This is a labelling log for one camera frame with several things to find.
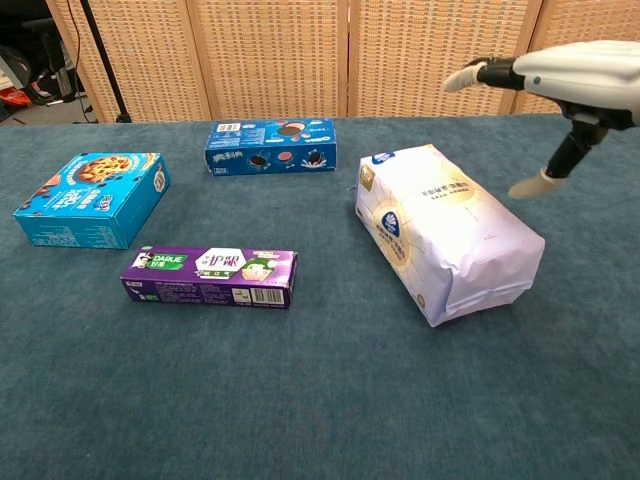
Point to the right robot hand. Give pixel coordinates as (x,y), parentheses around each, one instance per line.
(585,75)

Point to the white tissue paper pack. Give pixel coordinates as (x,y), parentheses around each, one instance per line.
(440,230)

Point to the dark blue Oreo box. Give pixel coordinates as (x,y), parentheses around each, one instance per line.
(270,147)

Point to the purple toothpaste box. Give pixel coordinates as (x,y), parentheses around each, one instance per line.
(210,275)

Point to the light blue cookie box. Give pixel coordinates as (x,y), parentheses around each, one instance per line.
(90,200)

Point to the woven bamboo folding screen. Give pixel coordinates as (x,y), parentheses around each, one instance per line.
(270,55)

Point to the blue felt table cover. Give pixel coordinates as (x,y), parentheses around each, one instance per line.
(300,375)

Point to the black tripod stand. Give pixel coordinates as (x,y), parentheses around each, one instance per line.
(100,55)

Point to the red plastic item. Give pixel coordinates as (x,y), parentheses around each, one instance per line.
(12,99)

